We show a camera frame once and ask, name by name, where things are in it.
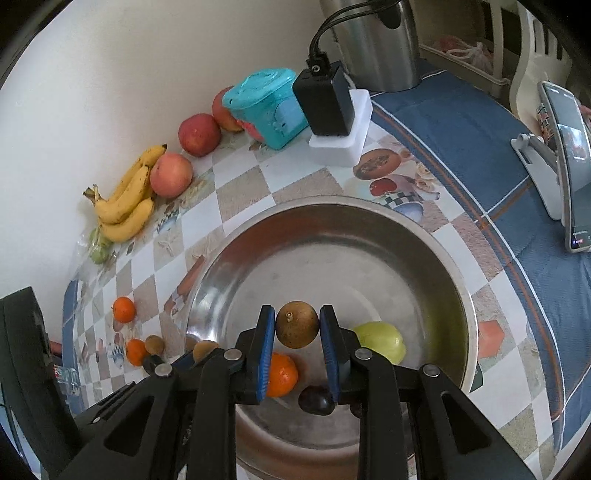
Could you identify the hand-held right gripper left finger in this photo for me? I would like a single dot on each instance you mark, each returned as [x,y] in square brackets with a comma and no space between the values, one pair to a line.
[265,355]

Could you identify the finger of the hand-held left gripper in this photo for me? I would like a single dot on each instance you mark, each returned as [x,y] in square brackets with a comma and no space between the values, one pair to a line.
[106,408]

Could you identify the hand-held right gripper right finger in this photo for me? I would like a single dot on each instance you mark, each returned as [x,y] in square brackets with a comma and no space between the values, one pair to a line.
[330,355]

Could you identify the brown sapodilla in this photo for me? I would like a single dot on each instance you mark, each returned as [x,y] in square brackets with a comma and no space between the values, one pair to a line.
[205,349]
[154,344]
[297,324]

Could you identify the green mango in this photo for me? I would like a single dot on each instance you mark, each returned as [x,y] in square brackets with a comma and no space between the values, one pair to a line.
[383,346]

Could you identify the orange mandarin with stem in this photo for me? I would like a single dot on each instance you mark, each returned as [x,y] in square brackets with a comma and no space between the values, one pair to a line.
[136,351]

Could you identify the large steel bowl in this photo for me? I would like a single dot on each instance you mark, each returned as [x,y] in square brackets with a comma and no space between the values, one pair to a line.
[323,258]

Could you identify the pink rod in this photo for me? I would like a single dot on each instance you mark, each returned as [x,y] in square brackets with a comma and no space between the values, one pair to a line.
[55,345]

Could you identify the clear glass mug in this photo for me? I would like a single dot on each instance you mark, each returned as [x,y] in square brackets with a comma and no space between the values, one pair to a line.
[64,381]

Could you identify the clear bag of green guavas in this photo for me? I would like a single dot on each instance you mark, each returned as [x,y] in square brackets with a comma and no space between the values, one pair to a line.
[99,251]

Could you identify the yellow banana bunch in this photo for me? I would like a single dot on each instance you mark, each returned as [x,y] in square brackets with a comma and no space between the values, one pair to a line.
[127,221]

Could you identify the pale red apple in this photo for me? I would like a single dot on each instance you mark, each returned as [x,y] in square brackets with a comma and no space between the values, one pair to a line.
[171,175]

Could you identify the white foam block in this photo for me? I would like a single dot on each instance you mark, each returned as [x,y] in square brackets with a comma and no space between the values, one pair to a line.
[351,147]

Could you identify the dark red apple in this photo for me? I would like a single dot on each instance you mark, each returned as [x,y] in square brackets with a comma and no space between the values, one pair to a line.
[199,134]
[225,113]

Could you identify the teal plastic box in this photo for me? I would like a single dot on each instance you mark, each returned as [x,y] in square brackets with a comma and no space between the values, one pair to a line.
[263,104]

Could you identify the black power adapter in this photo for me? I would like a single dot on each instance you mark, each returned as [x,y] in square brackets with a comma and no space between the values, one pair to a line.
[323,101]

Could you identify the white phone stand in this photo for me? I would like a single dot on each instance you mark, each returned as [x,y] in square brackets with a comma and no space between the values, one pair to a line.
[540,175]

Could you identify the black smartphone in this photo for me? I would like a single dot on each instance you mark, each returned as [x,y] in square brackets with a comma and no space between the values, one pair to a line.
[572,175]

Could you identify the steel thermos jug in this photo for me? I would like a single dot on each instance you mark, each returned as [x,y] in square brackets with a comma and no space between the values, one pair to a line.
[383,50]

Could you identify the white plastic basket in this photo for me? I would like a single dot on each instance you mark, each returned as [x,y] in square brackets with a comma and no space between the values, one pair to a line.
[485,78]

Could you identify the pink plastic bag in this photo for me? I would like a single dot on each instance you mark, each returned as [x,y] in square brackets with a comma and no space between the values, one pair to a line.
[461,48]

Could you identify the white plastic chair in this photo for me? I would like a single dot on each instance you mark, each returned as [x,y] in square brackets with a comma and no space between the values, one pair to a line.
[531,69]

